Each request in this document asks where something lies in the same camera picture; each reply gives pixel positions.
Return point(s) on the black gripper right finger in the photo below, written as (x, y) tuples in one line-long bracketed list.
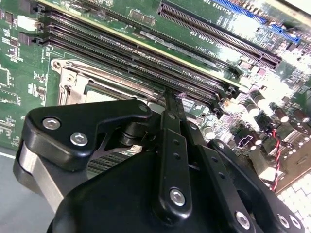
[(218, 165)]

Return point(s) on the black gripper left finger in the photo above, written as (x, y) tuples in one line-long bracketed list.
[(73, 114)]

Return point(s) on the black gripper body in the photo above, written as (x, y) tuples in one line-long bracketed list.
[(109, 206)]

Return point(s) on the CPU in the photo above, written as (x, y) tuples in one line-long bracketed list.
[(97, 97)]

